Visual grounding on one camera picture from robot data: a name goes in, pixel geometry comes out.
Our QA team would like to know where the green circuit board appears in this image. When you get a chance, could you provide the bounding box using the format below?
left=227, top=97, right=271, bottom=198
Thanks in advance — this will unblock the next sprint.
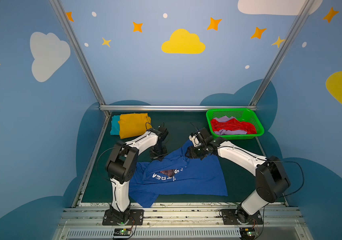
left=113, top=228, right=132, bottom=238
left=240, top=228, right=257, bottom=240

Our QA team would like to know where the green plastic laundry basket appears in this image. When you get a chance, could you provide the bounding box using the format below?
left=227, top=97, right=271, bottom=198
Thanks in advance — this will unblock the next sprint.
left=206, top=108, right=265, bottom=140

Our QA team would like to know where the red t-shirt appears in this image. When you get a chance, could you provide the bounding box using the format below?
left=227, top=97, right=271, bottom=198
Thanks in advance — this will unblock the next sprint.
left=209, top=117, right=258, bottom=135

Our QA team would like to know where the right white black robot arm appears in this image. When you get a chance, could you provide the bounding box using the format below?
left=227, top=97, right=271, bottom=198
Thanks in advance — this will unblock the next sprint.
left=188, top=135, right=291, bottom=224

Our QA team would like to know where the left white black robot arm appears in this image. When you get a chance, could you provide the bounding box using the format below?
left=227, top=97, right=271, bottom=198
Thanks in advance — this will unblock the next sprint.
left=101, top=127, right=168, bottom=218

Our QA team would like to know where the aluminium front rail frame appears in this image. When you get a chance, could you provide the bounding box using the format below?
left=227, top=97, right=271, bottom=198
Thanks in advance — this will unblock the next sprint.
left=53, top=203, right=312, bottom=240

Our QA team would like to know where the left green circuit board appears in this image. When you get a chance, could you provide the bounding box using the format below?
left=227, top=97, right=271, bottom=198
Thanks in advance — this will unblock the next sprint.
left=113, top=228, right=132, bottom=238

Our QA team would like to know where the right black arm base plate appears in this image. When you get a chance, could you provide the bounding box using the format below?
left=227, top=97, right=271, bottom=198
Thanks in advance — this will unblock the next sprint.
left=220, top=209, right=264, bottom=225

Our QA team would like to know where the folded teal t-shirt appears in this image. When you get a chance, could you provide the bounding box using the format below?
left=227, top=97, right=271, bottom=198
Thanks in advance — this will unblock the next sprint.
left=110, top=115, right=120, bottom=136

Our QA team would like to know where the back horizontal aluminium bar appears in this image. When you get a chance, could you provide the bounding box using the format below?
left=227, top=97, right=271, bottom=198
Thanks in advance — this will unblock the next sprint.
left=99, top=105, right=257, bottom=112

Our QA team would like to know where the diagonal aluminium post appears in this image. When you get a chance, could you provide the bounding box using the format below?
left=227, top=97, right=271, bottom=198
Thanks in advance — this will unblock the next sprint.
left=49, top=0, right=105, bottom=107
left=249, top=0, right=316, bottom=111

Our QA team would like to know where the folded yellow t-shirt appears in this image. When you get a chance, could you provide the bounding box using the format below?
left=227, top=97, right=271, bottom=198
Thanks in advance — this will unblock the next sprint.
left=118, top=113, right=152, bottom=139

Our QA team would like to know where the right green circuit board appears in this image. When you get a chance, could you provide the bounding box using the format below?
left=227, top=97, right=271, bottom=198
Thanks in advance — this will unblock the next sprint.
left=240, top=228, right=257, bottom=240

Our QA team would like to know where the left diagonal aluminium post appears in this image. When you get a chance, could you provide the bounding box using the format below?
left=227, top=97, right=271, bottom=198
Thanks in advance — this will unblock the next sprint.
left=49, top=0, right=105, bottom=107

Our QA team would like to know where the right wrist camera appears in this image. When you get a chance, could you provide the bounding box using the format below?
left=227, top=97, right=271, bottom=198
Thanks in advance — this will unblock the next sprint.
left=189, top=128, right=214, bottom=147

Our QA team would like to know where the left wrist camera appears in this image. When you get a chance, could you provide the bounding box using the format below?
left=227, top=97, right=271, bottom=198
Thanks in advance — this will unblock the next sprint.
left=156, top=126, right=168, bottom=142

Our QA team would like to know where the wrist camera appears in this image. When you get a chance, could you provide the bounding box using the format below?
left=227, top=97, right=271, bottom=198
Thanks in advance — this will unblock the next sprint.
left=156, top=126, right=168, bottom=142
left=189, top=128, right=214, bottom=147

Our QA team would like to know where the right diagonal aluminium post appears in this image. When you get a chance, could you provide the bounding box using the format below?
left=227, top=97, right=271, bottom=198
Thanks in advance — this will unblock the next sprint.
left=249, top=0, right=316, bottom=111

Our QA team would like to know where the blue printed t-shirt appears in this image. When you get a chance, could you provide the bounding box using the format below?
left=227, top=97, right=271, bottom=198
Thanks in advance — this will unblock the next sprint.
left=129, top=140, right=228, bottom=208

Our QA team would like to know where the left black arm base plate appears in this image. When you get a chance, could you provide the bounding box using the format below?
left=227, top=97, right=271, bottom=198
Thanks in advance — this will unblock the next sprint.
left=102, top=208, right=144, bottom=226

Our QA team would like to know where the lilac t-shirt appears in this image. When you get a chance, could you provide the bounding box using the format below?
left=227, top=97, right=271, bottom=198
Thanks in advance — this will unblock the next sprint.
left=211, top=116, right=248, bottom=135

